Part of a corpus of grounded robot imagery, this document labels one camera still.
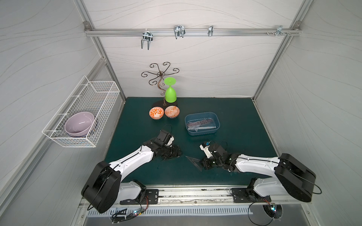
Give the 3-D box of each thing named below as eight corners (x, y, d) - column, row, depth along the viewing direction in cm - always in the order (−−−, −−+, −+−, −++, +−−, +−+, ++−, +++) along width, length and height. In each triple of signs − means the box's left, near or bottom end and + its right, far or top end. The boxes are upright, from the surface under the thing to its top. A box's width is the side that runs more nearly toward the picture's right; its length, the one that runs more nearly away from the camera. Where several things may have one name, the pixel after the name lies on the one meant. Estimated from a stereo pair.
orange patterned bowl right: (164, 119, 108) (163, 116, 105) (165, 108, 115) (165, 105, 112) (179, 119, 108) (179, 116, 105) (179, 108, 115) (179, 105, 112)
